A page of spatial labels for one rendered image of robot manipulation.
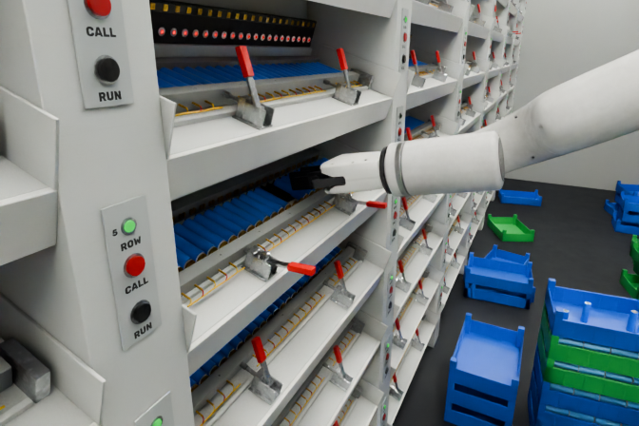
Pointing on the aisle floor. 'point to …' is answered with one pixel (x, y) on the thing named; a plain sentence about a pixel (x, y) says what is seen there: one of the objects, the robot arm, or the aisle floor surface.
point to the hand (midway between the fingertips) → (306, 177)
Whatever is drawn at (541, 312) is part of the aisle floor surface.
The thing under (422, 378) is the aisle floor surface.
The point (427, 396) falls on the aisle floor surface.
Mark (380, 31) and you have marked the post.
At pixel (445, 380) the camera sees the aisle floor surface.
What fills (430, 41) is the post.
